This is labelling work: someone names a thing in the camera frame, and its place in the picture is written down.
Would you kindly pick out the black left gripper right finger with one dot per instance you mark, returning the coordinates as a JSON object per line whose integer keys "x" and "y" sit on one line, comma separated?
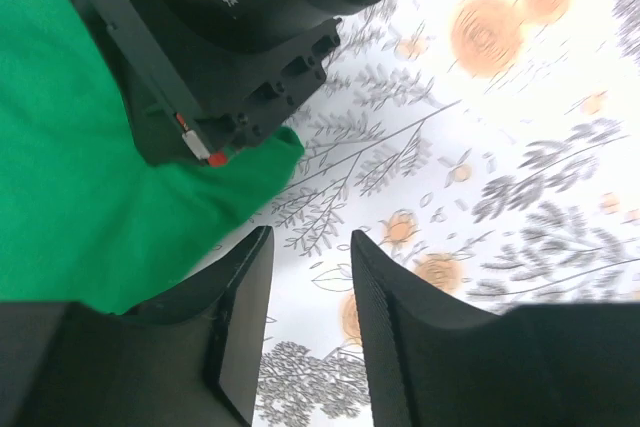
{"x": 434, "y": 360}

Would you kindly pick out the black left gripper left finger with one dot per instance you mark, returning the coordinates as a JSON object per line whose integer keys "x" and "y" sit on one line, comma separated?
{"x": 189, "y": 356}

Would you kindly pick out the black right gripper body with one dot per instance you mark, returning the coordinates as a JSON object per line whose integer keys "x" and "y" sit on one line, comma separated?
{"x": 202, "y": 80}

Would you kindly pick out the green t shirt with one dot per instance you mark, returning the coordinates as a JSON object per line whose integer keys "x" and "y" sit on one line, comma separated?
{"x": 83, "y": 217}

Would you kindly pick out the floral table cloth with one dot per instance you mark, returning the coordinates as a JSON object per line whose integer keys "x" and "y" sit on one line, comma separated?
{"x": 489, "y": 146}

